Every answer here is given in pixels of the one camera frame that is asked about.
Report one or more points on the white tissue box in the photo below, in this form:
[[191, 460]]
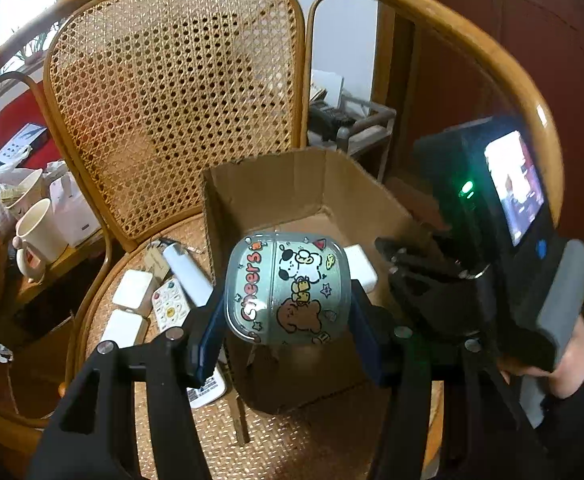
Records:
[[73, 216]]

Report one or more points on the white mug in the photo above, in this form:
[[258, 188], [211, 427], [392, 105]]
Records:
[[38, 241]]

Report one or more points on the grey metal shelf rack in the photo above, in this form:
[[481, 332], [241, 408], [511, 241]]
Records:
[[368, 140]]

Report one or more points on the wooden side table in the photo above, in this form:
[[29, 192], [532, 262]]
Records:
[[29, 310]]

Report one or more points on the rattan chair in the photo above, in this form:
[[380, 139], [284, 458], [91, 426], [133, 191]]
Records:
[[143, 96]]

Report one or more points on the cartoon cheers tin case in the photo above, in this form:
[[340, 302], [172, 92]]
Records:
[[287, 288]]

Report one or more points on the white rectangular power bank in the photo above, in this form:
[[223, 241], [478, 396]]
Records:
[[361, 268]]

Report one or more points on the long white remote control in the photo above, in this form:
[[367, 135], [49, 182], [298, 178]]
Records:
[[171, 308]]

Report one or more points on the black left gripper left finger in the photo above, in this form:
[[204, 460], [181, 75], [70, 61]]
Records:
[[91, 434]]

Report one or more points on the beige NFC smart card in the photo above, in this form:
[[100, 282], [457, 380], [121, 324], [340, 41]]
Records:
[[154, 262]]

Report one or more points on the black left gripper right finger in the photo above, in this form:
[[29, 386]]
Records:
[[396, 353]]

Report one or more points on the brown cardboard box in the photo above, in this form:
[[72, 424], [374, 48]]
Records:
[[277, 228]]

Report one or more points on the light blue bottle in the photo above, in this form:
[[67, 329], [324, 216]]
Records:
[[191, 277]]

